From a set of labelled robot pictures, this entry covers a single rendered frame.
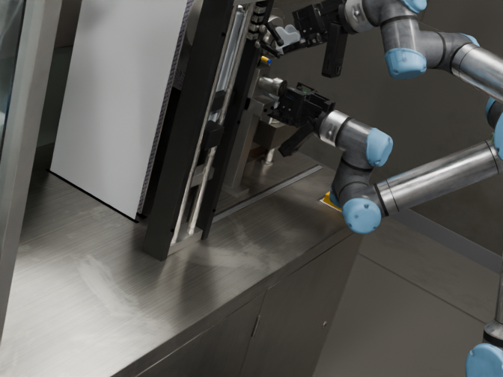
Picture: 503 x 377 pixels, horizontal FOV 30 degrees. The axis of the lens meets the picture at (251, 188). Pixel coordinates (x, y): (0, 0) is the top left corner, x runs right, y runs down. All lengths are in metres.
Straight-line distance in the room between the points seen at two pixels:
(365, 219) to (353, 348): 1.51
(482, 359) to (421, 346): 1.93
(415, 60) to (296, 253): 0.48
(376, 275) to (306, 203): 1.75
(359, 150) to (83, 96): 0.60
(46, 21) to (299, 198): 1.22
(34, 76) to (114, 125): 0.79
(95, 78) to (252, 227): 0.46
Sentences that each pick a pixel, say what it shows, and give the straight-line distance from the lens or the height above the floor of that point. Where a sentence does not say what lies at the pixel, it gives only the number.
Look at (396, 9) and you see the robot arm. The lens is 1.88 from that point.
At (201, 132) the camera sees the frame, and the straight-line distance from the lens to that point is 1.74.
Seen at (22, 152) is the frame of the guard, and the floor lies 1.32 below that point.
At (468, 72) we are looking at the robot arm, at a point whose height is 1.36.
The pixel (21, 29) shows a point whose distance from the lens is 1.11.
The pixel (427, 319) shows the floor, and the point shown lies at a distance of 3.78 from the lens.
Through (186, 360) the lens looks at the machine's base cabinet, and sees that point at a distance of 1.82.
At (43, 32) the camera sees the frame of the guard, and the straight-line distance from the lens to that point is 1.12.
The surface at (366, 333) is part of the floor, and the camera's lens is 3.54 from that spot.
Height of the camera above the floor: 1.85
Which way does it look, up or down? 25 degrees down
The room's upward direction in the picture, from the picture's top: 17 degrees clockwise
